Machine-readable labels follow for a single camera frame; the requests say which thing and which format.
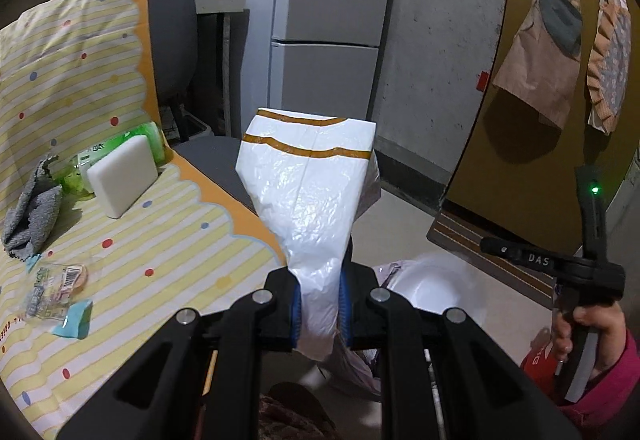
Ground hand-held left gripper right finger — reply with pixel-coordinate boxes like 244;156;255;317
339;265;583;440

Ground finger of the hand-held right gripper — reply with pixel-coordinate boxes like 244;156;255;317
480;236;558;273

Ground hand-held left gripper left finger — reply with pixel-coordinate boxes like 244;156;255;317
57;267;303;440

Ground white disposable bowl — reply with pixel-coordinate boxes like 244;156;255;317
387;254;488;328

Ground white plastic bag brown stripes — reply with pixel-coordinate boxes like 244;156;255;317
235;108;382;362

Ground person's right forearm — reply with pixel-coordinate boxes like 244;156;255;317
560;330;640;440

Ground person's right hand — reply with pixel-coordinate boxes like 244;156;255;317
550;302;626;376

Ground brown striped door mat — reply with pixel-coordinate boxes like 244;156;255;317
426;212;586;311

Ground person's plaid pants leg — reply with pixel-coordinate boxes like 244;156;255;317
260;382;341;440

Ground yellow brown door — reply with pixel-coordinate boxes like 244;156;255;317
440;0;640;256

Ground red printed garment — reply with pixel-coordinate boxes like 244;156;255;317
520;342;558;373

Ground yellow striped dotted mat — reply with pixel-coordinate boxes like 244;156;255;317
0;0;288;440

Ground beige apron grey pocket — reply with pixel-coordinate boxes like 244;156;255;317
492;0;585;128

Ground orange patterned apron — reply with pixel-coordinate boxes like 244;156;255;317
586;0;633;136

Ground white plastic bin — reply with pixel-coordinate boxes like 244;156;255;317
165;107;216;143

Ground white foam block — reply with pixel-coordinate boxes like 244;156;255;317
86;135;160;220

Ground green plastic bottle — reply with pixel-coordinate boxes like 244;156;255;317
50;120;166;196

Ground clear plastic wrapper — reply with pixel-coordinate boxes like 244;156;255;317
22;262;90;321

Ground grey cloth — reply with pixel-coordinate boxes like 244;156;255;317
1;155;65;261

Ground grey office chair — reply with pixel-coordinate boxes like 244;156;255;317
142;0;291;266

